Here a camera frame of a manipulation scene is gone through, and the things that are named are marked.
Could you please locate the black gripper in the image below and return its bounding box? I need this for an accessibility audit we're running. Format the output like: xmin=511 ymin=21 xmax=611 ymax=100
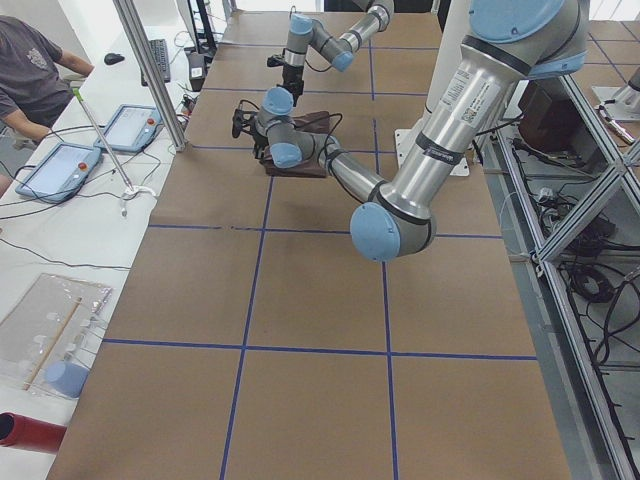
xmin=251 ymin=128 xmax=269 ymax=160
xmin=282 ymin=64 xmax=304 ymax=106

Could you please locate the dark brown t-shirt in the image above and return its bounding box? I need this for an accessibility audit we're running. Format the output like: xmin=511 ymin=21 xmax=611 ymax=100
xmin=259 ymin=110 xmax=331 ymax=178

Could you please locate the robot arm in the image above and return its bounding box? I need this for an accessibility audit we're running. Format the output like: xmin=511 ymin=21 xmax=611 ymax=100
xmin=250 ymin=1 xmax=589 ymax=262
xmin=272 ymin=0 xmax=395 ymax=105

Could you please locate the black power adapter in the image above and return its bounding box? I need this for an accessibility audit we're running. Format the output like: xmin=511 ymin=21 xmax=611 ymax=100
xmin=187 ymin=52 xmax=207 ymax=92

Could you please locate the far blue teach pendant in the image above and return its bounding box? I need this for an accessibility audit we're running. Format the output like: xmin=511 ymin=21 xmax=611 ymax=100
xmin=103 ymin=104 xmax=162 ymax=153

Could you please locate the blue teach pendant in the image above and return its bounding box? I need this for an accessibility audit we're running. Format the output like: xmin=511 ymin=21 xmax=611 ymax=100
xmin=15 ymin=142 xmax=102 ymax=204
xmin=103 ymin=104 xmax=162 ymax=153

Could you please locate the black keyboard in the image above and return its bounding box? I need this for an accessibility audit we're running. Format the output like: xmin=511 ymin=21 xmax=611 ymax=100
xmin=148 ymin=39 xmax=171 ymax=83

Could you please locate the black computer mouse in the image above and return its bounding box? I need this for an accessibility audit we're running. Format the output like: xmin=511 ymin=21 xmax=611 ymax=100
xmin=103 ymin=52 xmax=125 ymax=66

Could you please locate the grey stick with green tip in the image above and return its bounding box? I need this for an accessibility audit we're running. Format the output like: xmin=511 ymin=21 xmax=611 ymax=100
xmin=72 ymin=88 xmax=135 ymax=198

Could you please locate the near blue teach pendant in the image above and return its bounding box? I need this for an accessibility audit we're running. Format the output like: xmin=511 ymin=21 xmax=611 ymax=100
xmin=15 ymin=142 xmax=102 ymax=204

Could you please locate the seated person in grey shirt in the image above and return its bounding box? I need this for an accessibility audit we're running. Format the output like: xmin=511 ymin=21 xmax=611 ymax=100
xmin=1 ymin=15 xmax=94 ymax=144

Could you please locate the clear plastic bag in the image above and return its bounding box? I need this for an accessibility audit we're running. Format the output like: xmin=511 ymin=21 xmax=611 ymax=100
xmin=1 ymin=274 xmax=112 ymax=391

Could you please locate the wooden stick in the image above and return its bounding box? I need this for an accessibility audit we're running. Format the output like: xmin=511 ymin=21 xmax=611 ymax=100
xmin=22 ymin=297 xmax=82 ymax=391

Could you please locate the red cylinder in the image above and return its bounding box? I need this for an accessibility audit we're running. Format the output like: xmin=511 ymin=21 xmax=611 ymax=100
xmin=1 ymin=412 xmax=67 ymax=454

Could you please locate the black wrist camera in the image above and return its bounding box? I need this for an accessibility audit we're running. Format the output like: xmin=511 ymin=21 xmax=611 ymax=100
xmin=231 ymin=99 xmax=257 ymax=139
xmin=266 ymin=54 xmax=285 ymax=68

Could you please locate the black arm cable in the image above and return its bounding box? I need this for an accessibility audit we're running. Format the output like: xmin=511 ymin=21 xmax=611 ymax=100
xmin=237 ymin=99 xmax=346 ymax=166

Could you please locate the aluminium frame post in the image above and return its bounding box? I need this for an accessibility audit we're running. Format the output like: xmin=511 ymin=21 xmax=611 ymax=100
xmin=113 ymin=0 xmax=187 ymax=152

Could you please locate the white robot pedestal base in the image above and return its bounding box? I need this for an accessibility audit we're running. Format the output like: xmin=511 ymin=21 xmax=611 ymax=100
xmin=395 ymin=0 xmax=471 ymax=167

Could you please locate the cable bundle under frame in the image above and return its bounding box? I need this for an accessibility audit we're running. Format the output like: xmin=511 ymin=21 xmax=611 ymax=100
xmin=549 ymin=219 xmax=640 ymax=361

